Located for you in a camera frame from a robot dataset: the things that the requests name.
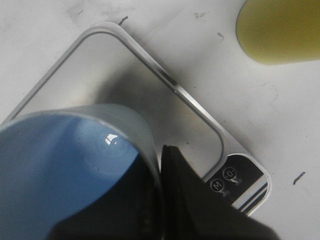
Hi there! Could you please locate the yellow squeeze bottle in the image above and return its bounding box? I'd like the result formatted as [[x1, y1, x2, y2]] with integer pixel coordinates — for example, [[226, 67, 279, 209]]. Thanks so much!
[[236, 0, 320, 65]]

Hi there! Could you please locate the grey kitchen scale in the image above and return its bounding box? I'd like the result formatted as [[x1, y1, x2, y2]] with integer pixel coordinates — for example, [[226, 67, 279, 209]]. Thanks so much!
[[1, 22, 273, 216]]

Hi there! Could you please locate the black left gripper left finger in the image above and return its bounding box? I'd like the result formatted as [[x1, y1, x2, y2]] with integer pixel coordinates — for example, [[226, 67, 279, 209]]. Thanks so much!
[[49, 169, 163, 240]]

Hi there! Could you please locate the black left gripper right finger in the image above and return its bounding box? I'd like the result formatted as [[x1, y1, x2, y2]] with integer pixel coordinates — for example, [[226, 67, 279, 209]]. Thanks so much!
[[161, 144, 256, 240]]

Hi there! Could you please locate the light blue cup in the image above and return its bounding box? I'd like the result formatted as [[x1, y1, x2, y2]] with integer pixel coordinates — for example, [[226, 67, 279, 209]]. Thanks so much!
[[0, 104, 164, 240]]

